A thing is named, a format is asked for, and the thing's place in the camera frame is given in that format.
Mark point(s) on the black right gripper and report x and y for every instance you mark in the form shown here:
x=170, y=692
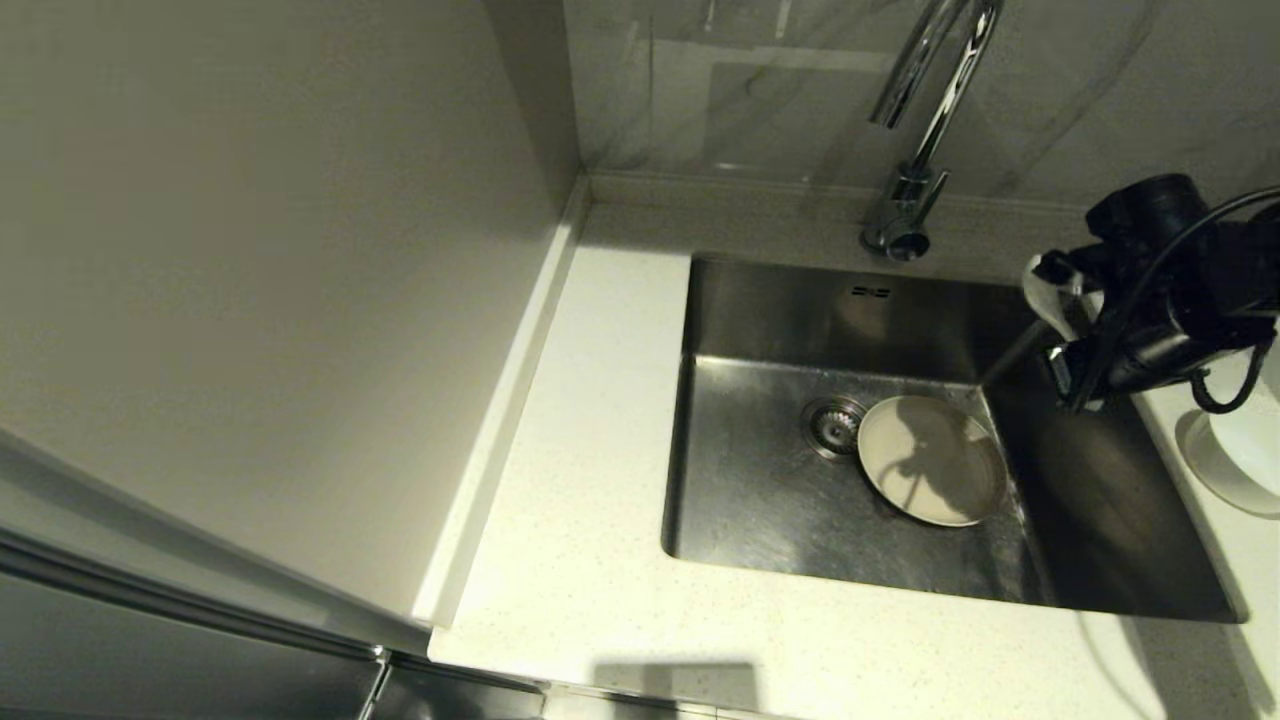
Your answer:
x=1170, y=290

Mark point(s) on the white ceramic spoon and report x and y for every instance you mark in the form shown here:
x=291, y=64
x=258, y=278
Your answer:
x=1045, y=295

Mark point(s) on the cream round plate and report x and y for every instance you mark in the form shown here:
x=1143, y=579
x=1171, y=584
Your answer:
x=950, y=490

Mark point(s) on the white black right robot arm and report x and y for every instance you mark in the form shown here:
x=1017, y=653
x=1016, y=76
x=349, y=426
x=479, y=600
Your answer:
x=1265, y=270

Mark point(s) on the stainless steel sink basin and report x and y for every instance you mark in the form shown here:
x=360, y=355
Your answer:
x=780, y=510

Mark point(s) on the chrome gooseneck faucet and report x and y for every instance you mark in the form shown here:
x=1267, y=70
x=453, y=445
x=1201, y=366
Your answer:
x=905, y=215

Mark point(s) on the white round bowl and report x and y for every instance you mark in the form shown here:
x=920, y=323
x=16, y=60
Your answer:
x=1235, y=470

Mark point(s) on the round metal drain strainer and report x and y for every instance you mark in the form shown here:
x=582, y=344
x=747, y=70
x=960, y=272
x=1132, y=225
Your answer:
x=828, y=428

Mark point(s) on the grey metal cabinet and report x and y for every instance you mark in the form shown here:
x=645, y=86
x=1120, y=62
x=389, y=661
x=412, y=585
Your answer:
x=150, y=640

